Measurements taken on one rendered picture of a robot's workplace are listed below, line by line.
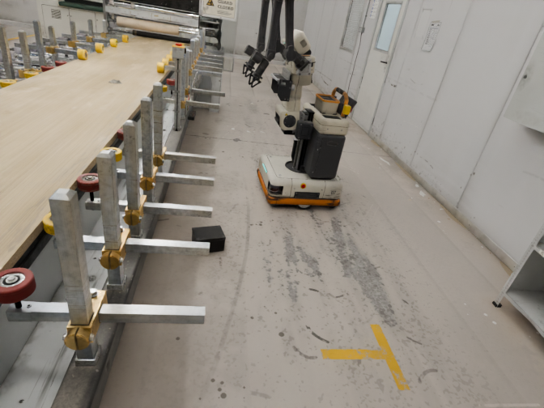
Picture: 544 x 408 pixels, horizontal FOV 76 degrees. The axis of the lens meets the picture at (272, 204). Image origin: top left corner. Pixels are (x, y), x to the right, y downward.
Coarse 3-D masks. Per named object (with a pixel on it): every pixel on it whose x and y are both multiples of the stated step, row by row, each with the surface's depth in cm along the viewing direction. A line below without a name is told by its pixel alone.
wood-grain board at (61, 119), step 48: (144, 48) 391; (0, 96) 177; (48, 96) 189; (96, 96) 202; (0, 144) 131; (48, 144) 137; (96, 144) 144; (0, 192) 104; (48, 192) 108; (0, 240) 86
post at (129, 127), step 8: (128, 120) 107; (128, 128) 105; (136, 128) 107; (128, 136) 107; (136, 136) 108; (128, 144) 108; (136, 144) 109; (128, 152) 109; (136, 152) 110; (128, 160) 110; (136, 160) 111; (128, 168) 112; (136, 168) 112; (128, 176) 113; (136, 176) 113; (128, 184) 114; (136, 184) 115; (128, 192) 116; (136, 192) 116; (128, 200) 117; (136, 200) 118; (128, 208) 119; (136, 208) 119; (136, 232) 124
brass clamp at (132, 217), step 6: (144, 198) 126; (126, 210) 118; (132, 210) 119; (138, 210) 119; (126, 216) 117; (132, 216) 117; (138, 216) 119; (126, 222) 118; (132, 222) 119; (138, 222) 121
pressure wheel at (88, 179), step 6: (84, 174) 119; (90, 174) 120; (96, 174) 121; (78, 180) 115; (84, 180) 117; (90, 180) 117; (96, 180) 117; (78, 186) 116; (84, 186) 115; (90, 186) 115; (96, 186) 117; (90, 192) 120
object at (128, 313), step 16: (32, 304) 80; (48, 304) 80; (64, 304) 81; (112, 304) 83; (128, 304) 84; (16, 320) 79; (32, 320) 79; (48, 320) 80; (64, 320) 80; (112, 320) 82; (128, 320) 83; (144, 320) 83; (160, 320) 84; (176, 320) 84; (192, 320) 85
